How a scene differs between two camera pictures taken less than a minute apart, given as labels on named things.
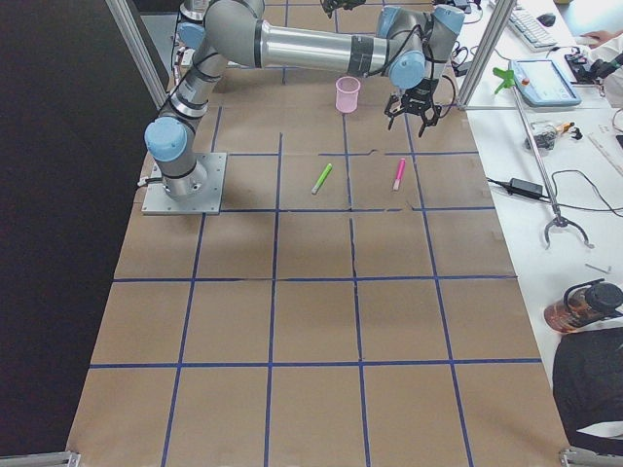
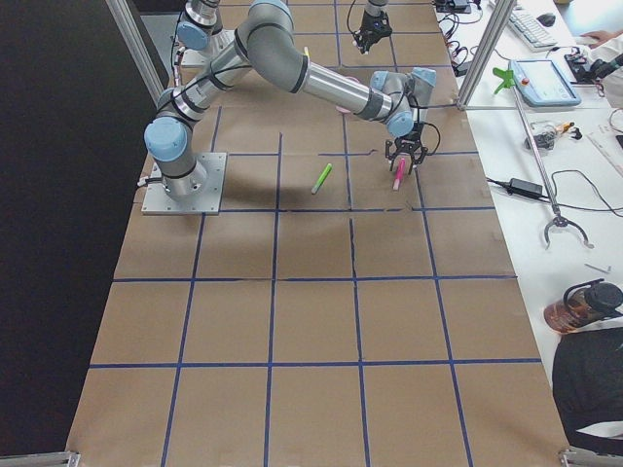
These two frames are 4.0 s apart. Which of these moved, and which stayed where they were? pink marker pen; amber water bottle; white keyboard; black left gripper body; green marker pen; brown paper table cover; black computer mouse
Moved: black left gripper body
Stayed: green marker pen; amber water bottle; black computer mouse; white keyboard; brown paper table cover; pink marker pen
